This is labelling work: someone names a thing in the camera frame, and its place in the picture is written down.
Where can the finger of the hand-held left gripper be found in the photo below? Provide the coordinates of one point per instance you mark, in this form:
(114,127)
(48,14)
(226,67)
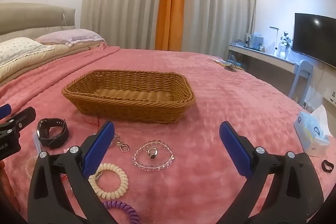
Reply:
(23,117)
(5,110)

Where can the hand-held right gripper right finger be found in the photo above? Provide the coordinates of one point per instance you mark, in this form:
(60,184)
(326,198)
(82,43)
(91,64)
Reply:
(233,146)

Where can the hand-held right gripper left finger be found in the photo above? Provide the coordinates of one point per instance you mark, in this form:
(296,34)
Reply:
(98,146)

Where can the black wrist watch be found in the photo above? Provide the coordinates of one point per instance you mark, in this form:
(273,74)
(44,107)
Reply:
(60,134)

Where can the brown wicker basket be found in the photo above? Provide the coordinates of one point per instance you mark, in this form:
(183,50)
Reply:
(118,108)

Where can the pink blanket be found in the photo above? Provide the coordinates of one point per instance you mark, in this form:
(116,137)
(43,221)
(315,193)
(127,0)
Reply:
(236,108)

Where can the white floral pillow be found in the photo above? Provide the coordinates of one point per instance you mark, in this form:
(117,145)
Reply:
(18,49)

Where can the pillows on bed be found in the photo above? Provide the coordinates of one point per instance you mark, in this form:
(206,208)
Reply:
(52,56)

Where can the tissue box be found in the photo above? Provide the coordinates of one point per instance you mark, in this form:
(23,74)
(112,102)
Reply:
(312,134)

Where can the booklets on bed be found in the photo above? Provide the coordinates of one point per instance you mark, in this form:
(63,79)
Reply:
(227,64)

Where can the purple pillow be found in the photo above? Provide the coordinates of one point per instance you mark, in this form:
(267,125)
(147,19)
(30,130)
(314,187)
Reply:
(68,36)

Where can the white desk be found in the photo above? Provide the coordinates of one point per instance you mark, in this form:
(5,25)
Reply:
(262,54)

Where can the beige padded headboard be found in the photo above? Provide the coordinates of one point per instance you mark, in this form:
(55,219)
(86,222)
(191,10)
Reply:
(31,16)

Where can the light blue chair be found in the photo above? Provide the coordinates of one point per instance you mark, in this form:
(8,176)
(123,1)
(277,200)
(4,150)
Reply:
(302,74)

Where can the books on desk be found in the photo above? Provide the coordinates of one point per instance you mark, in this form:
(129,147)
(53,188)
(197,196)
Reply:
(256,41)

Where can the white desk lamp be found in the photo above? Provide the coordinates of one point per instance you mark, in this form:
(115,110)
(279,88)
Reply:
(275,40)

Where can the vase with flowers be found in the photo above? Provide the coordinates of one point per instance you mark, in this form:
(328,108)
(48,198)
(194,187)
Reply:
(285,43)

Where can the black television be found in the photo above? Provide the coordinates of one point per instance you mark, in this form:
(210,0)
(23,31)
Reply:
(315,37)

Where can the grey curtain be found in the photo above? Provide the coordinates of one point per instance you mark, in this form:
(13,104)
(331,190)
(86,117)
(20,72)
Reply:
(218,8)
(118,3)

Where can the orange curtain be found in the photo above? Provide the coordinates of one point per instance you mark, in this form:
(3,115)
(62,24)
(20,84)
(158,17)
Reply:
(170,3)

